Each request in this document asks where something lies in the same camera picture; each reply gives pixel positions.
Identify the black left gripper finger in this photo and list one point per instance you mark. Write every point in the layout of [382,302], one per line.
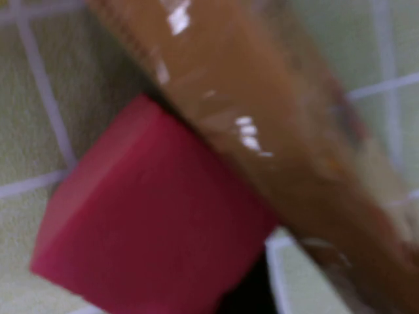
[253,294]

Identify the red foam cube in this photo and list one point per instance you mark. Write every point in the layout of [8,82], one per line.
[147,212]

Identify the brown snack packet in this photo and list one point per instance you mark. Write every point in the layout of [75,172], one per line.
[245,98]

